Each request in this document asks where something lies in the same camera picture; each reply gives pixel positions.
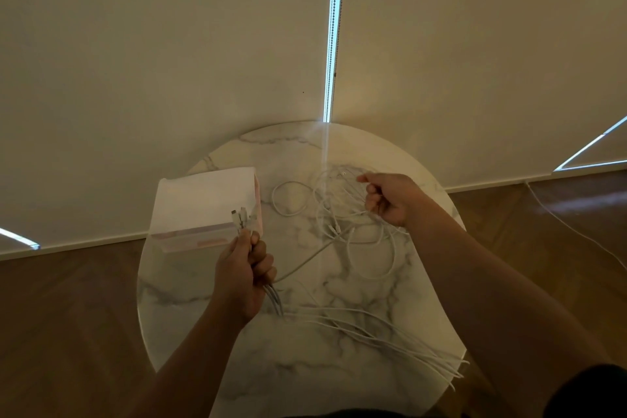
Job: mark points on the pink white storage box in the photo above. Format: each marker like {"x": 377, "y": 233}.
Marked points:
{"x": 205, "y": 197}

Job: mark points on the person's right hand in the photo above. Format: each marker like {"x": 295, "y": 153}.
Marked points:
{"x": 394, "y": 197}

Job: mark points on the person's black clothing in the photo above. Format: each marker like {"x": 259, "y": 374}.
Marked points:
{"x": 592, "y": 398}

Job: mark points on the person's right forearm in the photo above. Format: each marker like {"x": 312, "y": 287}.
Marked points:
{"x": 499, "y": 315}

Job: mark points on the beige roller blind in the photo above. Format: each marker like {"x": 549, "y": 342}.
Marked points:
{"x": 147, "y": 65}
{"x": 490, "y": 55}

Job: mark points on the person's left hand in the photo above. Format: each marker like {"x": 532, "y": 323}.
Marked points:
{"x": 240, "y": 280}

